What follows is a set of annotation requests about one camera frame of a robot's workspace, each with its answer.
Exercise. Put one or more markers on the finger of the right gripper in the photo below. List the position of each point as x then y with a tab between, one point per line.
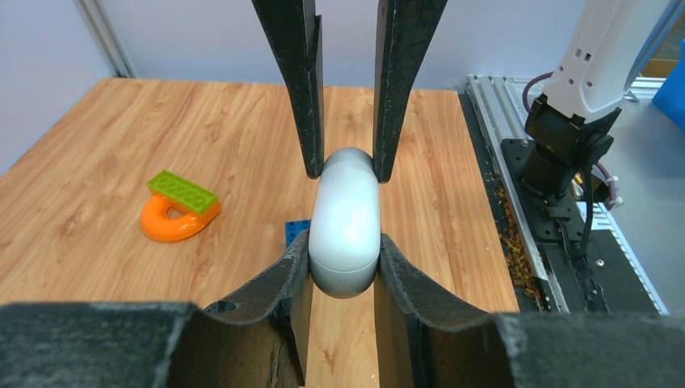
404	31
293	31

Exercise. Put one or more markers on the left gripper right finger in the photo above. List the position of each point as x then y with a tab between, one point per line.
428	337

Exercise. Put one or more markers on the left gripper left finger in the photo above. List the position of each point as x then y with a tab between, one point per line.
256	336

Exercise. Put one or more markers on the white earbud case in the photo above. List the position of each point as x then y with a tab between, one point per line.
344	236

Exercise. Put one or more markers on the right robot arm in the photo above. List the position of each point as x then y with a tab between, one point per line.
592	75

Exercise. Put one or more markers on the blue building block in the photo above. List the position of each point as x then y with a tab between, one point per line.
293	228

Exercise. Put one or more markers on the green building block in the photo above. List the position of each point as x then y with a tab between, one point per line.
183	192

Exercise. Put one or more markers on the blue object off table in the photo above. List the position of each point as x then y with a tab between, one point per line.
670	97

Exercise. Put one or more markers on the orange ring toy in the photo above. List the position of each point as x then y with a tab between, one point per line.
165	221

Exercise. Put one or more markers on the left aluminium corner post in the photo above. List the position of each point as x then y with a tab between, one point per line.
103	33

